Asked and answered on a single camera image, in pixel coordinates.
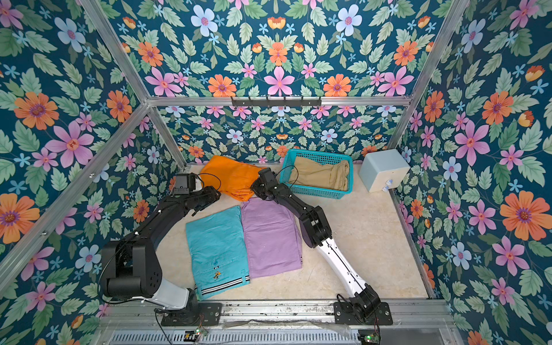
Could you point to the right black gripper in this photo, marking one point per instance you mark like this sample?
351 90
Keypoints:
262 185

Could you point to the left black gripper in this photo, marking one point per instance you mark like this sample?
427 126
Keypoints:
211 195

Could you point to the orange pants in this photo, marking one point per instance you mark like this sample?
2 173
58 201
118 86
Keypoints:
230 177

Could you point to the purple pants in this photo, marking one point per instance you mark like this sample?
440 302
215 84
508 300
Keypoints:
271 237

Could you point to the teal pants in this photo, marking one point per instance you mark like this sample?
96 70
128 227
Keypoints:
218 251

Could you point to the beige corduroy pants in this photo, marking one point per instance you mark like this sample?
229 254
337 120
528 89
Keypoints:
309 173

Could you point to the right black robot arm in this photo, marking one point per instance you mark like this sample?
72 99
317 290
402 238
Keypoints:
363 301

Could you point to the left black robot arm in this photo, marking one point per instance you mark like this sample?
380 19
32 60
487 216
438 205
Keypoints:
131 269

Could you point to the teal plastic basket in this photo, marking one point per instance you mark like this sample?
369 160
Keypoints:
322 158

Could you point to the light grey cube box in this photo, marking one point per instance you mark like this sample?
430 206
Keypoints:
383 170

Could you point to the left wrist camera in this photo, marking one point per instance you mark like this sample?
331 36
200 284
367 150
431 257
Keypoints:
184 184

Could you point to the black hook rail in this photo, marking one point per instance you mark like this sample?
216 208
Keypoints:
277 101

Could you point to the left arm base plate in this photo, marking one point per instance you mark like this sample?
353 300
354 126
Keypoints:
196 314

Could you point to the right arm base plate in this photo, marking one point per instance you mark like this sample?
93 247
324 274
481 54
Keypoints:
355 315

